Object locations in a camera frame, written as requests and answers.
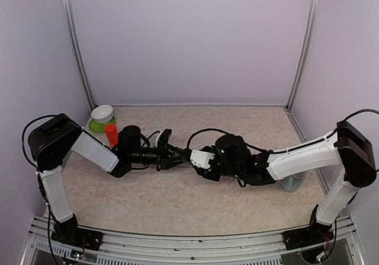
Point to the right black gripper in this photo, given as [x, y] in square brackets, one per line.
[201, 172]

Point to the aluminium frame post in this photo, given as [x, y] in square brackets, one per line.
[311, 19]
[70, 20]

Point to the white bowl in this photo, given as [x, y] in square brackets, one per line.
[102, 114]

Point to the light blue mug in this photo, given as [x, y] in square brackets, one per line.
[291, 183]

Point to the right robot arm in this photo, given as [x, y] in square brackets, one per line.
[345, 147]

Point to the green plate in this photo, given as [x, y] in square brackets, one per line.
[100, 127]

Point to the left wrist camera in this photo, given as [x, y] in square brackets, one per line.
[163, 139]

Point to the left aluminium frame post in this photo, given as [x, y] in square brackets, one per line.
[70, 20]

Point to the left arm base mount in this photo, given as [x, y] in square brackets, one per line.
[69, 233]

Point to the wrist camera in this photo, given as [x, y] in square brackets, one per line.
[163, 139]
[201, 159]

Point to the right aluminium frame post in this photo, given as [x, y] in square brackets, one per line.
[311, 19]

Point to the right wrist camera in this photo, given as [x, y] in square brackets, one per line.
[201, 159]

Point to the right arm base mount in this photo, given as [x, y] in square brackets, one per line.
[313, 233]

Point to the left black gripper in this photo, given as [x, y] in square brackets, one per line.
[161, 162]

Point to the front aluminium rail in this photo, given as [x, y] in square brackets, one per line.
[120, 247]

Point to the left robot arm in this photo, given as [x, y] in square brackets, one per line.
[52, 143]

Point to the red pill bottle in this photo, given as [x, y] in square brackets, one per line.
[112, 134]

